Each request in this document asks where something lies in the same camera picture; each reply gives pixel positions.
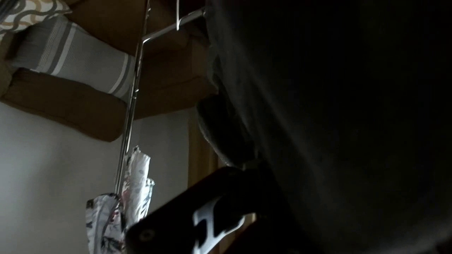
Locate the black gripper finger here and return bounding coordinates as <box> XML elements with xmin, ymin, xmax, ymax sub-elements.
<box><xmin>124</xmin><ymin>163</ymin><xmax>265</xmax><ymax>254</ymax></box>

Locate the black robe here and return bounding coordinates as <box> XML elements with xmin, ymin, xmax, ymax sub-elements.
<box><xmin>194</xmin><ymin>0</ymin><xmax>452</xmax><ymax>254</ymax></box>

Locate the white patterned cloth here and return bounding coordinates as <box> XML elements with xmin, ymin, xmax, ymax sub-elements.
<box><xmin>83</xmin><ymin>145</ymin><xmax>156</xmax><ymax>254</ymax></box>

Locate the tan curtain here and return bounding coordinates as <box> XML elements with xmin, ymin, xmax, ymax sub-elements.
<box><xmin>187</xmin><ymin>107</ymin><xmax>220</xmax><ymax>187</ymax></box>

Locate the metal garment rack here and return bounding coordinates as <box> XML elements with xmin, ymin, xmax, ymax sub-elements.
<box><xmin>111</xmin><ymin>0</ymin><xmax>208</xmax><ymax>198</ymax></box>

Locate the brown sofa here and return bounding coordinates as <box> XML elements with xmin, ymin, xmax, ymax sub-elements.
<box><xmin>0</xmin><ymin>0</ymin><xmax>217</xmax><ymax>142</ymax></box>

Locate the grey striped pillow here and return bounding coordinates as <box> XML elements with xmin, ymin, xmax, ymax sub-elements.
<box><xmin>8</xmin><ymin>15</ymin><xmax>138</xmax><ymax>102</ymax></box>

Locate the white plastic hanger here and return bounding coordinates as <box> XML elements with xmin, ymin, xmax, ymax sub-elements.
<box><xmin>173</xmin><ymin>0</ymin><xmax>184</xmax><ymax>32</ymax></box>

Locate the brown wave patterned pillow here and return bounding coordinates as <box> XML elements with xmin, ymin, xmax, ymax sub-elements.
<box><xmin>0</xmin><ymin>0</ymin><xmax>71</xmax><ymax>33</ymax></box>

